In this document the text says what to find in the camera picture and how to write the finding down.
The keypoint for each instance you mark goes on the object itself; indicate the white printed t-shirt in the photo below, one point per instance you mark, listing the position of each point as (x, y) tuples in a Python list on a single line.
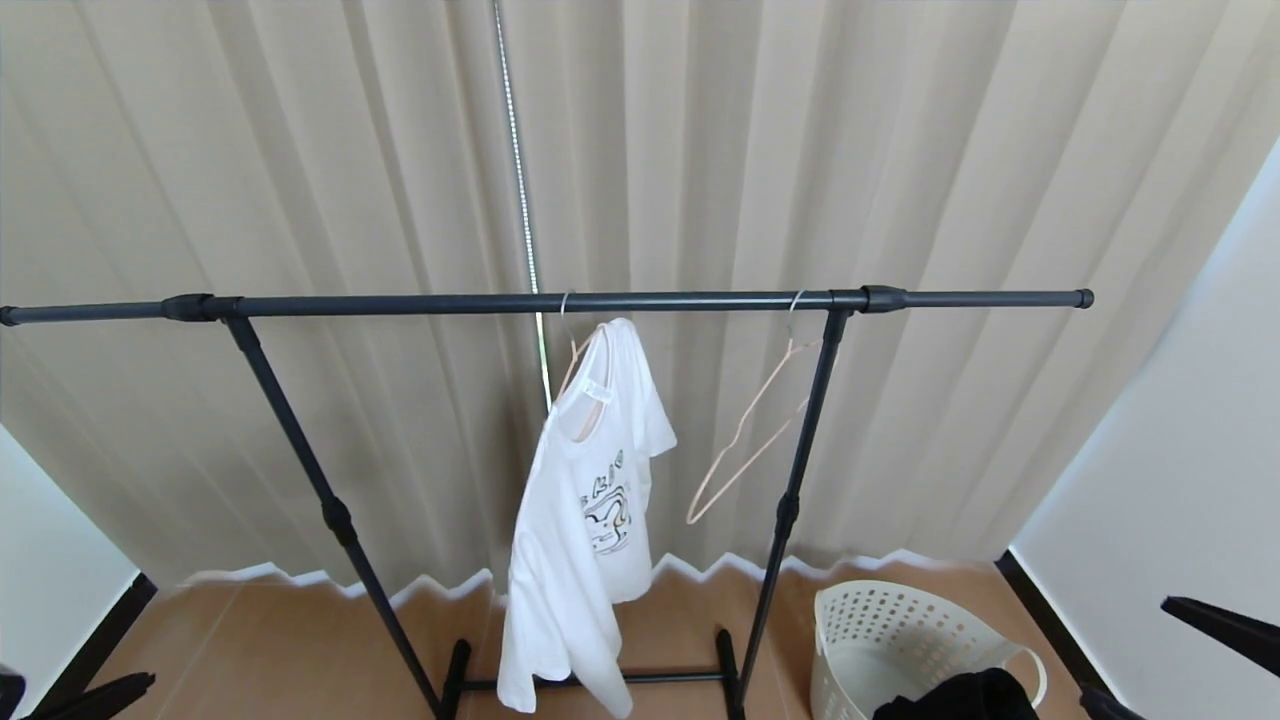
[(570, 560)]

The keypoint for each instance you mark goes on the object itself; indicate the white laundry basket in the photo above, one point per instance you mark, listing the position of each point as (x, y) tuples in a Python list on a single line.
[(880, 620)]

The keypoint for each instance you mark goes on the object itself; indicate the beige curtain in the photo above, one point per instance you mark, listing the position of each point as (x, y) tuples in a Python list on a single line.
[(800, 150)]

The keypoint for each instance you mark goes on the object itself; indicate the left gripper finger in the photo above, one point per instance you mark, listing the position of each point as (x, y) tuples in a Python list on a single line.
[(10, 700), (90, 705)]

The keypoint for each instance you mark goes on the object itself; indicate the black garment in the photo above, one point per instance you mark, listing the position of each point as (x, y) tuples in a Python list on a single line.
[(960, 700)]

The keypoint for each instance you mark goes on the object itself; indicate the pink clothes hanger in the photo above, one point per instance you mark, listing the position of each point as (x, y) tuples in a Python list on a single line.
[(746, 420), (568, 318)]

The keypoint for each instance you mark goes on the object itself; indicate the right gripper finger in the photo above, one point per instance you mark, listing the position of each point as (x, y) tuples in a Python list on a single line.
[(1240, 635), (1105, 705)]

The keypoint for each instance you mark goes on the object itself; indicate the black clothes rack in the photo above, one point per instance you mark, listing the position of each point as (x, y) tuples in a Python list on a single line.
[(400, 303)]

